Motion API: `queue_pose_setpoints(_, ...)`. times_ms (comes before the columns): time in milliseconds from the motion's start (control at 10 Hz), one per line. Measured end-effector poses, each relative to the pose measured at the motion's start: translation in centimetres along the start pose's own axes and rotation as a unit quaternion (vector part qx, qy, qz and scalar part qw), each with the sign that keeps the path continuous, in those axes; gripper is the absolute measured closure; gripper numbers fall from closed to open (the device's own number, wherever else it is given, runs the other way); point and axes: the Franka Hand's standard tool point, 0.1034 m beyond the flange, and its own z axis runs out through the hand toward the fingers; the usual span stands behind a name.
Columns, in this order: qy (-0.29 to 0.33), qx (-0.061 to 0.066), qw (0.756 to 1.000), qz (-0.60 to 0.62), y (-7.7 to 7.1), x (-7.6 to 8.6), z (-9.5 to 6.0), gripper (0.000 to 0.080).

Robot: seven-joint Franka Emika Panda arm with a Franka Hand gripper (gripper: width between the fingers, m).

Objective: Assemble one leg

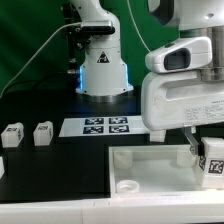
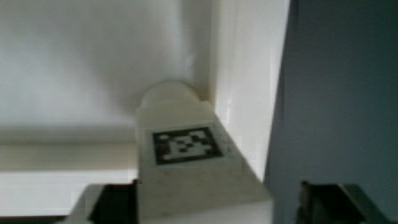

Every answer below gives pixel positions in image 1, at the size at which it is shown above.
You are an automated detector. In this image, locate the green backdrop curtain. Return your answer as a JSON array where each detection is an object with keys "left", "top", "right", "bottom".
[{"left": 0, "top": 0, "right": 178, "bottom": 93}]

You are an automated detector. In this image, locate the black cable on table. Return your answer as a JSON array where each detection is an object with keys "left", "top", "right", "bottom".
[{"left": 0, "top": 77, "right": 81, "bottom": 101}]

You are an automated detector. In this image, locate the white sheet with markers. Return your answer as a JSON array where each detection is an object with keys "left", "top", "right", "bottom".
[{"left": 59, "top": 115, "right": 149, "bottom": 137}]

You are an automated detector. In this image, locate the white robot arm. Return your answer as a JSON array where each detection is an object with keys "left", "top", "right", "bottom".
[{"left": 70, "top": 0, "right": 224, "bottom": 155}]

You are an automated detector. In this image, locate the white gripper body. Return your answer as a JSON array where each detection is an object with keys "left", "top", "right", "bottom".
[{"left": 141, "top": 71, "right": 224, "bottom": 131}]

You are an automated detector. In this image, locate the white block left edge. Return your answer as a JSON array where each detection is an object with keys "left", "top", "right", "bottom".
[{"left": 0, "top": 157, "right": 5, "bottom": 179}]

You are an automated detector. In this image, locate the grey camera cable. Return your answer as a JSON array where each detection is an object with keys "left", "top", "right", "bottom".
[{"left": 0, "top": 21, "right": 83, "bottom": 98}]

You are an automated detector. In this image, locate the white square tabletop part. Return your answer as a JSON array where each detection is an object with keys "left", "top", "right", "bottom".
[{"left": 109, "top": 145, "right": 224, "bottom": 197}]

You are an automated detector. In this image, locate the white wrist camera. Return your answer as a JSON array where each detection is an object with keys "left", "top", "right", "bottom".
[{"left": 145, "top": 36, "right": 212, "bottom": 74}]

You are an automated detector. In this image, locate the black camera stand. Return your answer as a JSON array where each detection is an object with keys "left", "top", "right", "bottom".
[{"left": 61, "top": 3, "right": 89, "bottom": 74}]

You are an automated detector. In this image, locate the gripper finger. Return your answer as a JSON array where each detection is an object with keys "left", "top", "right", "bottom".
[{"left": 182, "top": 127, "right": 204, "bottom": 156}]

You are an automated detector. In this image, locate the white front rail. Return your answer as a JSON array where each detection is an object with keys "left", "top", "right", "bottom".
[{"left": 0, "top": 191, "right": 224, "bottom": 224}]

